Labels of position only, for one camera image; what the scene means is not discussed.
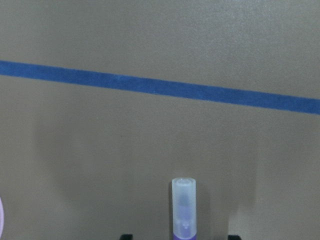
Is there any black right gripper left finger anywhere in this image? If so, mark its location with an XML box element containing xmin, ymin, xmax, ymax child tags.
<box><xmin>119</xmin><ymin>234</ymin><xmax>133</xmax><ymax>240</ymax></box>

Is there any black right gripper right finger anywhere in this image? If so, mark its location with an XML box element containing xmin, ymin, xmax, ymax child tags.
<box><xmin>227</xmin><ymin>235</ymin><xmax>241</xmax><ymax>240</ymax></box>

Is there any purple highlighter pen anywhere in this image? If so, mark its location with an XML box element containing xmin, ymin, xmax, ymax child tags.
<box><xmin>171</xmin><ymin>177</ymin><xmax>197</xmax><ymax>240</ymax></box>

